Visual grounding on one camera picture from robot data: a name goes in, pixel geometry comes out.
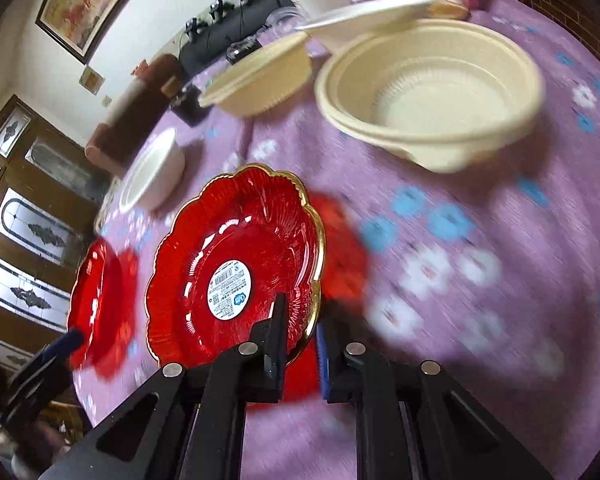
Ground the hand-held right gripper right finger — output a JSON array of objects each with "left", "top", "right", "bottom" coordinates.
[{"left": 316, "top": 305, "right": 556, "bottom": 480}]

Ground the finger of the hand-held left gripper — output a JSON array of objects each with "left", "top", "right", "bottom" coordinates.
[{"left": 0, "top": 327, "right": 86, "bottom": 411}]

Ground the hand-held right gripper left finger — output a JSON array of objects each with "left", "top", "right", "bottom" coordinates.
[{"left": 40, "top": 292, "right": 287, "bottom": 480}]

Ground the red gold-rimmed plate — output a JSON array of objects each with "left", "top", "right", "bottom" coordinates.
[{"left": 67, "top": 237, "right": 127, "bottom": 368}]

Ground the small white bowl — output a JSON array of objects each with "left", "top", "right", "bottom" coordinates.
[{"left": 118, "top": 127, "right": 186, "bottom": 213}]

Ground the large beige plastic bowl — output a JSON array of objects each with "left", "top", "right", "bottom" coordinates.
[{"left": 314, "top": 19, "right": 546, "bottom": 175}]

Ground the wide white bowl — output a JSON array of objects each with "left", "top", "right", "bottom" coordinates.
[{"left": 294, "top": 0, "right": 437, "bottom": 56}]

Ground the wooden door with glass panels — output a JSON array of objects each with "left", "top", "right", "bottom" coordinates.
[{"left": 0, "top": 94, "right": 113, "bottom": 376}]

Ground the purple floral tablecloth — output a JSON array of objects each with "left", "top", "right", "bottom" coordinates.
[{"left": 95, "top": 0, "right": 600, "bottom": 480}]

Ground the brown armchair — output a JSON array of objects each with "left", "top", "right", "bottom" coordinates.
[{"left": 85, "top": 54, "right": 191, "bottom": 177}]

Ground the framed horse painting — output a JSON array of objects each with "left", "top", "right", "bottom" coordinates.
[{"left": 35, "top": 0, "right": 166, "bottom": 65}]

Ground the black leather sofa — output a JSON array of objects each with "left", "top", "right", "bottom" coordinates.
[{"left": 179, "top": 0, "right": 306, "bottom": 78}]

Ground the clear plastic lid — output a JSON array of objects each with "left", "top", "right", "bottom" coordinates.
[{"left": 266, "top": 7, "right": 306, "bottom": 31}]

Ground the small wall plaque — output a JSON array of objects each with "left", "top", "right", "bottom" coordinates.
[{"left": 79, "top": 66, "right": 105, "bottom": 95}]

